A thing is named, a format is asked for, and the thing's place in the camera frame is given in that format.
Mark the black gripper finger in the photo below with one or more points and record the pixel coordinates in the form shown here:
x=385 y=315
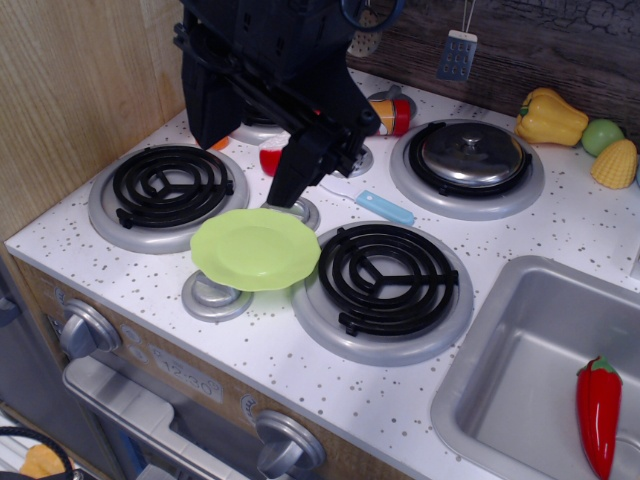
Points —
x=299 y=167

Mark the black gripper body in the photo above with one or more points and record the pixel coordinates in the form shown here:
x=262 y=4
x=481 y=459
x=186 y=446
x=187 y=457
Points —
x=322 y=145

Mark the orange toy carrot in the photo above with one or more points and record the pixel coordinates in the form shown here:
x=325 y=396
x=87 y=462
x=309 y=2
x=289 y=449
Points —
x=221 y=144

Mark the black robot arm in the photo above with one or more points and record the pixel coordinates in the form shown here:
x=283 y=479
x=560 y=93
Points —
x=288 y=60

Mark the green plastic plate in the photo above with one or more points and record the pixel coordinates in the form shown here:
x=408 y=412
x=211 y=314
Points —
x=255 y=250

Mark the red white toy apple half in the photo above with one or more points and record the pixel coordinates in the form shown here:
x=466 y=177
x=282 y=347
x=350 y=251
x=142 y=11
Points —
x=270 y=152

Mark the rear silver countertop dial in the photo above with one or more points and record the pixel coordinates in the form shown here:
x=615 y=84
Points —
x=363 y=164

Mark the silver countertop dial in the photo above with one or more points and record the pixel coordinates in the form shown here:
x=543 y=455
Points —
x=363 y=164
x=395 y=92
x=308 y=213
x=212 y=302

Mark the middle silver countertop dial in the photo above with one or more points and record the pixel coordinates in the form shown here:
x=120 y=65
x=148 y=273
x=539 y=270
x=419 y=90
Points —
x=308 y=213

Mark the red ketchup toy bottle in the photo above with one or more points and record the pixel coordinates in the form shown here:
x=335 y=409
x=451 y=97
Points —
x=394 y=114

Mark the back silver countertop dial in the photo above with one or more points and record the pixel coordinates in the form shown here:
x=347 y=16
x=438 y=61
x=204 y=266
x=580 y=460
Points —
x=395 y=92

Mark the back right black burner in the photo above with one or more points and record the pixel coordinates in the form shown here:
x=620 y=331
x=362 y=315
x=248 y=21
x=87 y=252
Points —
x=445 y=188

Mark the hanging silver slotted spoon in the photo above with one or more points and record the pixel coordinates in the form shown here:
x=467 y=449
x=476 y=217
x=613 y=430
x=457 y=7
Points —
x=365 y=42

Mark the silver pot lid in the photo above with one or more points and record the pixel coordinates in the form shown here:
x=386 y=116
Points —
x=472 y=155

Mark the front left black burner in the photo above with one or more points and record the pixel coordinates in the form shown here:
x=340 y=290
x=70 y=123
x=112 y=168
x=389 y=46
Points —
x=169 y=186

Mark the front right black burner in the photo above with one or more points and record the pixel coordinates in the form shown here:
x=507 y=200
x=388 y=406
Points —
x=386 y=280

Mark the hanging grey toy spatula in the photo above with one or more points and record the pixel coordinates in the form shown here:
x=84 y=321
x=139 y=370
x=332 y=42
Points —
x=457 y=57

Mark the front silver countertop dial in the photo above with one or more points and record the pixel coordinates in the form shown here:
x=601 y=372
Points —
x=212 y=302

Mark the yellow toy bell pepper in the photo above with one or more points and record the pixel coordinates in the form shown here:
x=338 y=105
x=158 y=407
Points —
x=545 y=117

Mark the left silver stove knob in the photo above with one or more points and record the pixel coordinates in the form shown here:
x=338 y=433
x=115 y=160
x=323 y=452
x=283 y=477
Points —
x=86 y=331

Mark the silver stove knob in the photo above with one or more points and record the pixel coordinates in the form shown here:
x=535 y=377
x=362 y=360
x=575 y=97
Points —
x=286 y=445
x=86 y=331

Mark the green toy fruit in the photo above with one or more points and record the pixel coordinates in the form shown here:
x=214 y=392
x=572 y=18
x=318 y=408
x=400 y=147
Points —
x=599 y=134

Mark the right silver stove knob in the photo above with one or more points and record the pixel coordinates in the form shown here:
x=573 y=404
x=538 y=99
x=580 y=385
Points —
x=286 y=445

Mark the yellow toy corn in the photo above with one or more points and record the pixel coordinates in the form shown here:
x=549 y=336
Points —
x=616 y=166

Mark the silver sink basin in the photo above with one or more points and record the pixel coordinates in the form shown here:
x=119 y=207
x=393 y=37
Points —
x=508 y=402

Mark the red toy chili pepper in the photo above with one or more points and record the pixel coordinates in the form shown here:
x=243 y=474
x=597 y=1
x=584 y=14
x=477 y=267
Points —
x=598 y=403

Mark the yellow object lower left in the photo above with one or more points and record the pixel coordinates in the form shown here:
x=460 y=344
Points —
x=43 y=461

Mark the white spatula blue handle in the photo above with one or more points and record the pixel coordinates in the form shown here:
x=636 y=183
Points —
x=368 y=200

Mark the silver oven door handle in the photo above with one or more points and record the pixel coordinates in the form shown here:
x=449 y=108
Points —
x=173 y=429

